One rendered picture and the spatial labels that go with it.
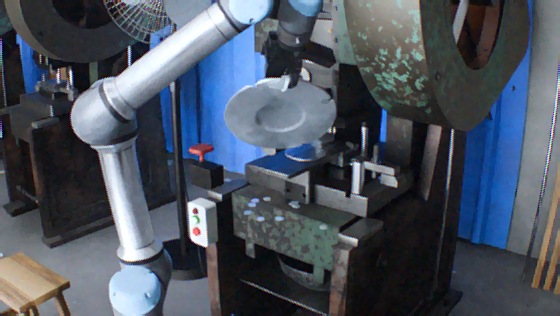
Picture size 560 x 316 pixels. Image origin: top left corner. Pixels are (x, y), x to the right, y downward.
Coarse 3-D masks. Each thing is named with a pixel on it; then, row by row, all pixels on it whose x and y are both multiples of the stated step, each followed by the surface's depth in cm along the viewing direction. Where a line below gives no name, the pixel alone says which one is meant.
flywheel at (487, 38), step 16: (448, 0) 135; (464, 0) 130; (480, 0) 130; (496, 0) 132; (464, 16) 132; (480, 16) 156; (496, 16) 158; (464, 32) 147; (480, 32) 158; (496, 32) 158; (464, 48) 149; (480, 48) 157; (480, 64) 154
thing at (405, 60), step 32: (352, 0) 114; (384, 0) 109; (416, 0) 105; (512, 0) 158; (352, 32) 119; (384, 32) 114; (416, 32) 109; (448, 32) 119; (512, 32) 162; (384, 64) 120; (416, 64) 114; (448, 64) 122; (512, 64) 168; (384, 96) 130; (416, 96) 123; (448, 96) 125; (480, 96) 145
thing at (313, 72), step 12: (324, 12) 164; (324, 24) 158; (312, 36) 161; (324, 36) 159; (312, 72) 165; (324, 72) 162; (324, 84) 163; (348, 84) 165; (360, 84) 170; (336, 96) 162; (348, 96) 166; (336, 108) 163; (348, 108) 167
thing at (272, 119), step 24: (240, 96) 143; (264, 96) 143; (288, 96) 144; (312, 96) 144; (240, 120) 151; (264, 120) 152; (288, 120) 153; (312, 120) 152; (264, 144) 160; (288, 144) 161
